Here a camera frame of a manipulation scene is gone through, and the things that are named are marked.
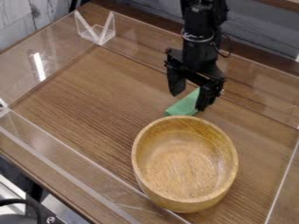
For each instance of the brown wooden bowl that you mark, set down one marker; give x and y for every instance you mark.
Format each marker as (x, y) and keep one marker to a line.
(185, 162)

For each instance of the green rectangular block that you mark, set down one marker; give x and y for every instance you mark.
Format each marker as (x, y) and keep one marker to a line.
(186, 106)

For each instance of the clear acrylic corner bracket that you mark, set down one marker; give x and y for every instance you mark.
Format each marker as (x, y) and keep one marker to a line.
(99, 34)

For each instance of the clear acrylic tray wall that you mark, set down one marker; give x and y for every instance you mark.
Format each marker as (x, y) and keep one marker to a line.
(82, 183)

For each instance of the black metal table bracket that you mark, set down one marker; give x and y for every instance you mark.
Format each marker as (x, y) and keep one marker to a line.
(48, 216)

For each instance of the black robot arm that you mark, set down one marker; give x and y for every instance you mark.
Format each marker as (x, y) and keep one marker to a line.
(203, 17)

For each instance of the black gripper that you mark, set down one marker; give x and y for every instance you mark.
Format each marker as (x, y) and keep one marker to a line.
(194, 63)

